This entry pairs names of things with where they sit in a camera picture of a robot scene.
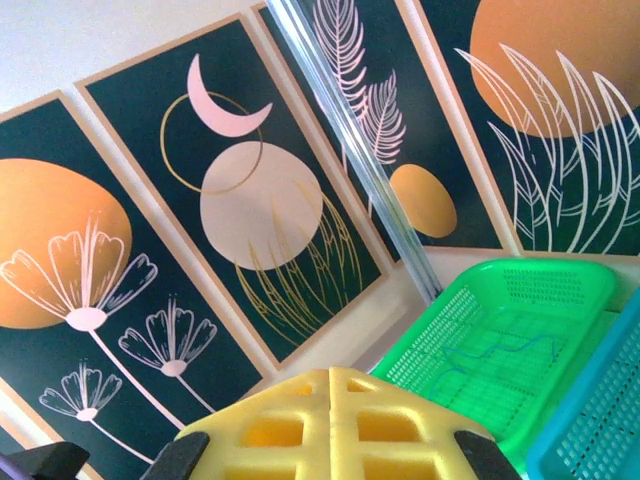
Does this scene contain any aluminium frame post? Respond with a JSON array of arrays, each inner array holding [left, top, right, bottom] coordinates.
[[264, 0, 445, 306]]

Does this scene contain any green plastic basket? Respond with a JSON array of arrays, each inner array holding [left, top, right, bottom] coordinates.
[[369, 257, 619, 469]]

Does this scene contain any thin blue cable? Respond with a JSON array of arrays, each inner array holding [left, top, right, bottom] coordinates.
[[433, 332, 560, 401]]

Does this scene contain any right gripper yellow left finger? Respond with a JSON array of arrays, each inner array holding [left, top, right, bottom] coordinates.
[[152, 366, 335, 480]]

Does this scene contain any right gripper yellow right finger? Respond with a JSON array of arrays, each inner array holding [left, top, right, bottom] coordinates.
[[331, 366, 524, 480]]

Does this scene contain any teal plastic basket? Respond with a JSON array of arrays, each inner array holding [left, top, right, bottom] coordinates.
[[524, 287, 640, 480]]

